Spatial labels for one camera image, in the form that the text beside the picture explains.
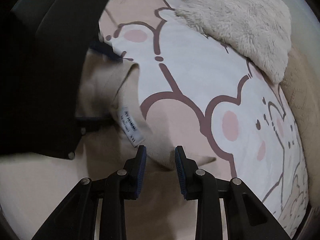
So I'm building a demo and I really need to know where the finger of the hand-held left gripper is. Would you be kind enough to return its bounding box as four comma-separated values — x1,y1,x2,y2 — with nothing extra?
75,116,115,134
89,41,126,63

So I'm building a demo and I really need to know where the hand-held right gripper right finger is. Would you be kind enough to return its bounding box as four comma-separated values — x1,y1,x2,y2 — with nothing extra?
174,145,292,240

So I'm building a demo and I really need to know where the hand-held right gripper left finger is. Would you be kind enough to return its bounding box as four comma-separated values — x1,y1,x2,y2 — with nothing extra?
31,145,147,240

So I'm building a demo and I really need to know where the beige shirt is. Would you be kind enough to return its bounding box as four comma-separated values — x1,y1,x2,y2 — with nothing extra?
0,59,217,240

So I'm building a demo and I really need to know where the bear print bed sheet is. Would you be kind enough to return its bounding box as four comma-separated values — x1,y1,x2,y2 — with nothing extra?
99,0,310,240

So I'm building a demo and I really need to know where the white fluffy pillow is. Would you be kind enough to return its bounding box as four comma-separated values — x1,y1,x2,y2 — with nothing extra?
173,0,293,85

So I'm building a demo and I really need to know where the beige quilted comforter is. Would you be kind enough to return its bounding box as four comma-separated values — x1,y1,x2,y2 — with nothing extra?
280,46,320,160

